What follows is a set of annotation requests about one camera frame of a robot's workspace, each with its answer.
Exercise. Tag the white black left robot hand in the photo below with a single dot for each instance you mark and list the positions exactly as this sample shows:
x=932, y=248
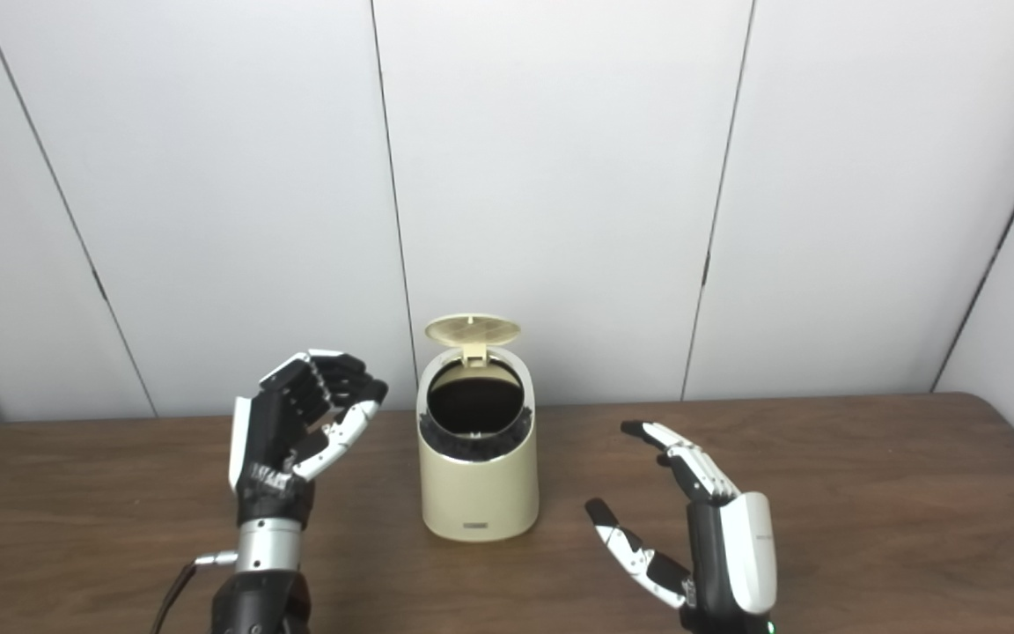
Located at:
x=265, y=440

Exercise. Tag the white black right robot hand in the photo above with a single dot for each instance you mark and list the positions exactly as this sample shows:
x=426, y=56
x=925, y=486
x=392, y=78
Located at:
x=740, y=555

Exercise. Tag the cream round bin lid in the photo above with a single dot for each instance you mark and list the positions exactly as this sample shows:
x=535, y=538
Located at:
x=472, y=330

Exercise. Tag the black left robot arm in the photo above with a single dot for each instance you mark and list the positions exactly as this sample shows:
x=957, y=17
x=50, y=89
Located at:
x=265, y=581

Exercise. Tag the cream-colored cylindrical bin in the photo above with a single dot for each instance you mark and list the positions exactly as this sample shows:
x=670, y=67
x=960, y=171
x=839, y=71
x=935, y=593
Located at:
x=476, y=493

